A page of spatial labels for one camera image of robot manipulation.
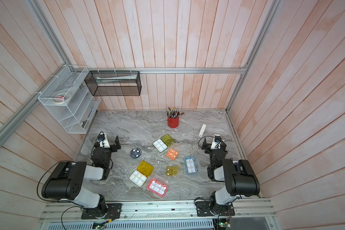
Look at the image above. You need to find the blue pillbox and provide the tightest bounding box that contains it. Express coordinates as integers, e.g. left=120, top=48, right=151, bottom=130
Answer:
left=184, top=156, right=197, bottom=174

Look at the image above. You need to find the orange pillbox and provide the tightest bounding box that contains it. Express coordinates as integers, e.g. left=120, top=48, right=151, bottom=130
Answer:
left=166, top=148, right=179, bottom=160

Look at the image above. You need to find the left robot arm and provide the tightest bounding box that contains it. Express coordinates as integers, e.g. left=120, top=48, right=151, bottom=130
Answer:
left=41, top=132, right=121, bottom=219

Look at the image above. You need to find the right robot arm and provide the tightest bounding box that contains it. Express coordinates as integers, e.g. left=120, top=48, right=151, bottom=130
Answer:
left=198, top=136, right=260, bottom=216

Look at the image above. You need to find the white rectangular device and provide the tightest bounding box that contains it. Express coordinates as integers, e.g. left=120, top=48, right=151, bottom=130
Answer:
left=198, top=124, right=207, bottom=137

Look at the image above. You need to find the yellow lid white pillbox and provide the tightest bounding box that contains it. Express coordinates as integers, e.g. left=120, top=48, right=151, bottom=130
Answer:
left=129, top=161, right=154, bottom=187

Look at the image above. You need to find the red pen cup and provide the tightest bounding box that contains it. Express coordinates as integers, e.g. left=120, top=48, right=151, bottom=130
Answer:
left=167, top=116, right=180, bottom=128

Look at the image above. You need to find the small yellow pillbox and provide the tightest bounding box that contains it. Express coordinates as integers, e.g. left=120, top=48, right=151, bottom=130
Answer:
left=166, top=165, right=179, bottom=176

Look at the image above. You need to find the green lid white pillbox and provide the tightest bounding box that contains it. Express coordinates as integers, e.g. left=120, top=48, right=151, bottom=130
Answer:
left=153, top=134, right=175, bottom=152

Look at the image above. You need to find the red pillbox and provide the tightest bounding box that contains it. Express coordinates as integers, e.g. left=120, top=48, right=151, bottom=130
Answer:
left=147, top=178, right=168, bottom=197

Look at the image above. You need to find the black mesh basket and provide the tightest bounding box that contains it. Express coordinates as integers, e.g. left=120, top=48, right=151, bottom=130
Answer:
left=84, top=71, right=142, bottom=96

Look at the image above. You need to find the tape roll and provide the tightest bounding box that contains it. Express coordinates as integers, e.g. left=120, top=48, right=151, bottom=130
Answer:
left=51, top=92, right=71, bottom=105

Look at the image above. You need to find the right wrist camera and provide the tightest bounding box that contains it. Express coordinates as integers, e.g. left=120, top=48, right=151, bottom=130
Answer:
left=210, top=135, right=222, bottom=150

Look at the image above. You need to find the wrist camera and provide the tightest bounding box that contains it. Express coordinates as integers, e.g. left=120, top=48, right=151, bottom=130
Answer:
left=210, top=135, right=222, bottom=150
left=97, top=132, right=110, bottom=148

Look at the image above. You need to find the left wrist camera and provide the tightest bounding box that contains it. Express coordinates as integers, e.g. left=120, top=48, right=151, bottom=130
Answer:
left=97, top=132, right=110, bottom=148

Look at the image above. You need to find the white wire shelf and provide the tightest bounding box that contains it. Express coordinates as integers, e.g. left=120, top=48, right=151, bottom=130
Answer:
left=38, top=65, right=101, bottom=134

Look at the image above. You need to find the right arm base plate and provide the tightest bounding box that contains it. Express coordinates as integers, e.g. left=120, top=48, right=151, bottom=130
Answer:
left=194, top=200, right=235, bottom=217

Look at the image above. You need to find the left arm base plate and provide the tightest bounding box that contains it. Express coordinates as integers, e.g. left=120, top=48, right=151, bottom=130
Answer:
left=81, top=203, right=122, bottom=219

